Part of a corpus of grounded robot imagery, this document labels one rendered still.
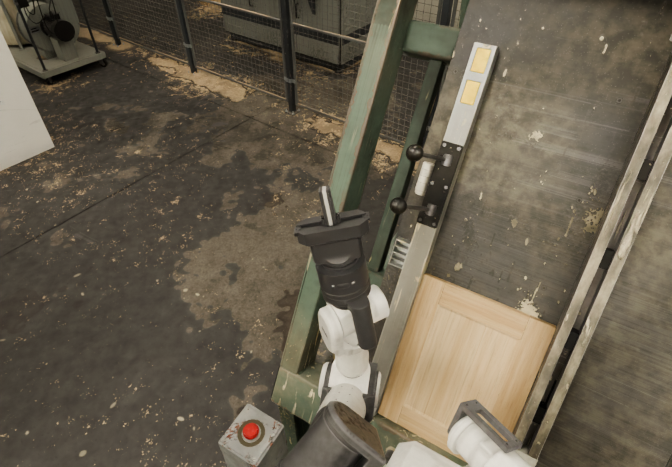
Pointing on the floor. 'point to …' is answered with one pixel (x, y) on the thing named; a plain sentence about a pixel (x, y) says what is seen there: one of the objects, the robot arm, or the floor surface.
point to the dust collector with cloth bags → (43, 21)
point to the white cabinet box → (18, 115)
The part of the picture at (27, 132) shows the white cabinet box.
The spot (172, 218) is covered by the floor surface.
